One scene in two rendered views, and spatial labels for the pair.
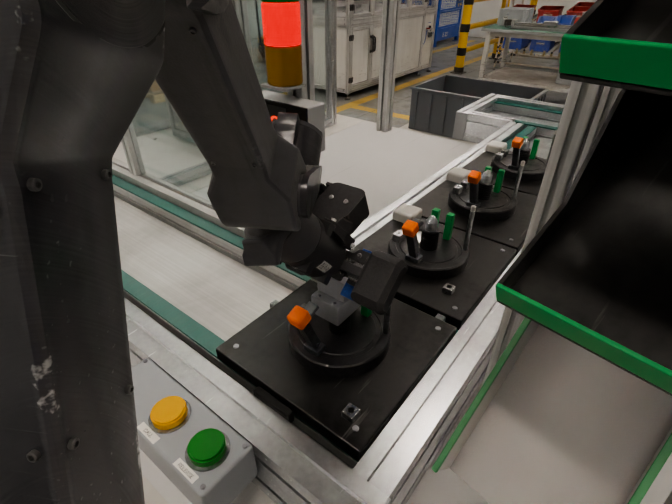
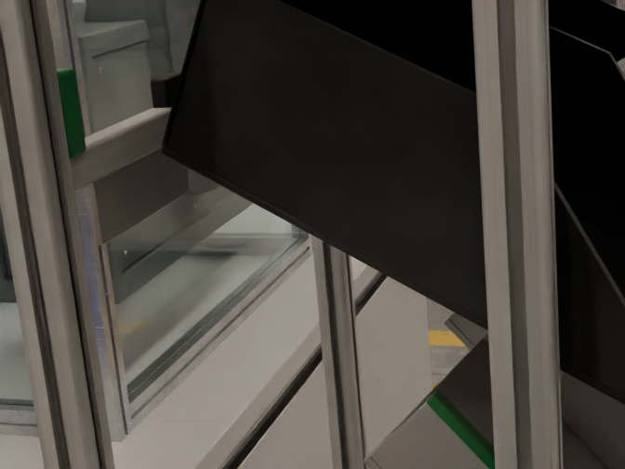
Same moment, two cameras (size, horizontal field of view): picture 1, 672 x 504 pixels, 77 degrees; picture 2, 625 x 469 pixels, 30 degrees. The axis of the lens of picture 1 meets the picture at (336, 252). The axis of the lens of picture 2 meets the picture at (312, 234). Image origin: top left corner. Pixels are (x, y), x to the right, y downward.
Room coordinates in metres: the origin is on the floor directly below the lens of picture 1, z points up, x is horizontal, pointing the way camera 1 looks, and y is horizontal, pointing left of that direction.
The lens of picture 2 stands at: (0.50, 0.12, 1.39)
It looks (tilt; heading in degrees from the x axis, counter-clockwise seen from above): 16 degrees down; 251
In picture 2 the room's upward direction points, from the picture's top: 5 degrees counter-clockwise
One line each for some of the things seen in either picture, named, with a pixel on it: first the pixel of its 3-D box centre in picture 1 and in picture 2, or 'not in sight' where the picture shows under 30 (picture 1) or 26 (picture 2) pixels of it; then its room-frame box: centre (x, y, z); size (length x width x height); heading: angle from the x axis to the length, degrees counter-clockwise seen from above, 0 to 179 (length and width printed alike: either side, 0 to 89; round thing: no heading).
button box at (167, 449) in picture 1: (175, 430); not in sight; (0.31, 0.19, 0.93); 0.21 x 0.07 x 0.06; 52
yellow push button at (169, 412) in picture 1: (169, 414); not in sight; (0.31, 0.19, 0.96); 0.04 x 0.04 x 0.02
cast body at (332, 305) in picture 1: (344, 282); not in sight; (0.43, -0.01, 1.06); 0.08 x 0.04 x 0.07; 142
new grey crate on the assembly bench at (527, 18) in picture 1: (515, 16); not in sight; (5.73, -2.13, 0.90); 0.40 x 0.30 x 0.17; 144
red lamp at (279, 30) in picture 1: (281, 23); not in sight; (0.63, 0.07, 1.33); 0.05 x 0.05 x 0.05
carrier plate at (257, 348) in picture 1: (339, 342); not in sight; (0.42, 0.00, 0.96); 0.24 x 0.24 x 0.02; 52
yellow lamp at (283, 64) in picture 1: (284, 64); not in sight; (0.63, 0.07, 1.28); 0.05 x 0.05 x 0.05
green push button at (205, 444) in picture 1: (207, 449); not in sight; (0.26, 0.14, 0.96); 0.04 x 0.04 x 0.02
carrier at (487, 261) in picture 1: (430, 235); not in sight; (0.62, -0.16, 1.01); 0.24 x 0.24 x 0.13; 52
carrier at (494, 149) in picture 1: (523, 153); not in sight; (1.01, -0.46, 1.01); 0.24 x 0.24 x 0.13; 52
